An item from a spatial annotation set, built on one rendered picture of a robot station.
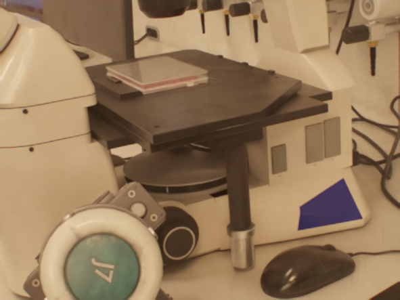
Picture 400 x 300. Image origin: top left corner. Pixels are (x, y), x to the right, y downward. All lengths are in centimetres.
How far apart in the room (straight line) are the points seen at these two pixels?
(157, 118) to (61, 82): 11
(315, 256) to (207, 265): 14
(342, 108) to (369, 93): 53
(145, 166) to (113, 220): 46
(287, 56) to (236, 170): 25
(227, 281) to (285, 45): 33
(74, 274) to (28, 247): 33
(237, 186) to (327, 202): 16
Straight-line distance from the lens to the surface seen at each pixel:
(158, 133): 66
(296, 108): 74
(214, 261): 85
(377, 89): 142
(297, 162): 88
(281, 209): 87
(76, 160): 76
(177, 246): 78
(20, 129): 74
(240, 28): 184
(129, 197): 65
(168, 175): 88
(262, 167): 88
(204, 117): 69
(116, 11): 115
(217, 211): 84
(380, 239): 89
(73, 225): 46
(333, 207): 89
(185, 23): 215
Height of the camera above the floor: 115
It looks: 18 degrees down
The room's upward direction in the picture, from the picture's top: 5 degrees counter-clockwise
